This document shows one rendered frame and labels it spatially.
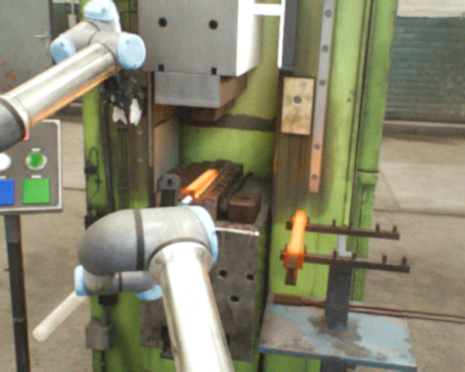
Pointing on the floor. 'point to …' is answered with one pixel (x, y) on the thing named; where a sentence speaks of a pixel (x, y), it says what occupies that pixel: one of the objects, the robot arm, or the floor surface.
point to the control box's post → (13, 241)
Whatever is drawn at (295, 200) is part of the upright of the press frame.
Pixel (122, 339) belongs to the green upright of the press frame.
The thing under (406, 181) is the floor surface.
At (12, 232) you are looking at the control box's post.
